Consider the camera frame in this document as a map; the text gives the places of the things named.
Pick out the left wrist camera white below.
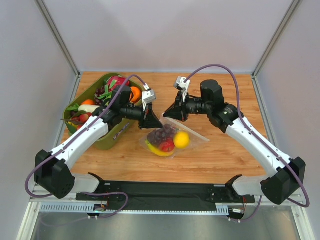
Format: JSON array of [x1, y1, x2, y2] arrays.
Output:
[[142, 89, 157, 106]]

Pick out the fake red cherry bunch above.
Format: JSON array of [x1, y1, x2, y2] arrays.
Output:
[[71, 112, 92, 130]]

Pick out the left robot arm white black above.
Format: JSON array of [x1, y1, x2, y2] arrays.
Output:
[[34, 86, 163, 199]]

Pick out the clear zip top bag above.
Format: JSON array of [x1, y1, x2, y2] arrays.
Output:
[[139, 116, 210, 158]]

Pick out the fake orange persimmon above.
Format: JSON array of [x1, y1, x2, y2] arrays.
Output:
[[130, 86, 142, 104]]

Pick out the fake purple grapes in bag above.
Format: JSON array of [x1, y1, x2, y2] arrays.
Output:
[[146, 124, 179, 147]]

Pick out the fake red apple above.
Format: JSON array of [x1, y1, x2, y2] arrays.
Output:
[[159, 139, 175, 153]]

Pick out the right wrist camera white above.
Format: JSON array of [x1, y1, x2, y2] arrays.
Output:
[[173, 76, 191, 102]]

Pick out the fake yellow banana bunch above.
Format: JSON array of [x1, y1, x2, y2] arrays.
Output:
[[144, 139, 175, 157]]

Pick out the olive green plastic bin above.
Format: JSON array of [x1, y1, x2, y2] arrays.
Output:
[[62, 72, 135, 151]]

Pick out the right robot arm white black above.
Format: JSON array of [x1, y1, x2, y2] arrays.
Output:
[[163, 76, 306, 205]]

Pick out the black base mat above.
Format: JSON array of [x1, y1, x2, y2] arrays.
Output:
[[74, 179, 256, 211]]

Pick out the fake small orange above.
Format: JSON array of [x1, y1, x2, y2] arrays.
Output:
[[81, 99, 96, 106]]

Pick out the fake pink dragon fruit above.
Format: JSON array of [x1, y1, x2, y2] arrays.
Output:
[[105, 75, 126, 89]]

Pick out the fake white radish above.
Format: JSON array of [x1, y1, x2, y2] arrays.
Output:
[[78, 104, 100, 113]]

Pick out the fake dark grapes in bin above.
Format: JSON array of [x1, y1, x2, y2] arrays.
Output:
[[94, 85, 105, 106]]

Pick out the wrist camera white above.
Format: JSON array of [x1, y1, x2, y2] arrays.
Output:
[[173, 76, 191, 102], [142, 89, 157, 106]]

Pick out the fake yellow lemon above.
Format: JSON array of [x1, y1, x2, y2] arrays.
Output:
[[173, 131, 190, 149]]

